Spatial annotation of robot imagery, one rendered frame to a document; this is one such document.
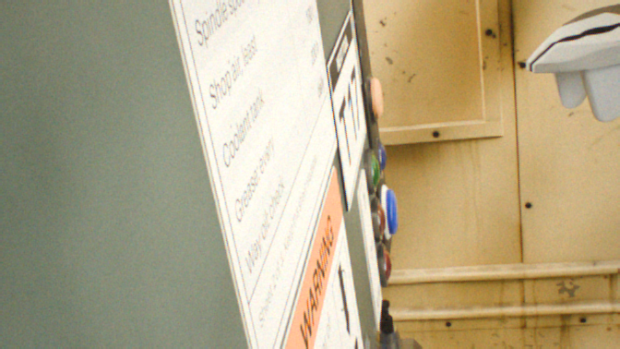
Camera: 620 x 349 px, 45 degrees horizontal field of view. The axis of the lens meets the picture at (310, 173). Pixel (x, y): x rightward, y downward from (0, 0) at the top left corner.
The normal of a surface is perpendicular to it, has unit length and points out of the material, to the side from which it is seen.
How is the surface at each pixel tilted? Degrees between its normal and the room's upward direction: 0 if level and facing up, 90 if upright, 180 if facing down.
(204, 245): 90
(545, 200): 90
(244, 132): 90
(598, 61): 90
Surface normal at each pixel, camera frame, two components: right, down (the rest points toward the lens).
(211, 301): 0.98, -0.07
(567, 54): -0.32, -0.37
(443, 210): -0.14, 0.43
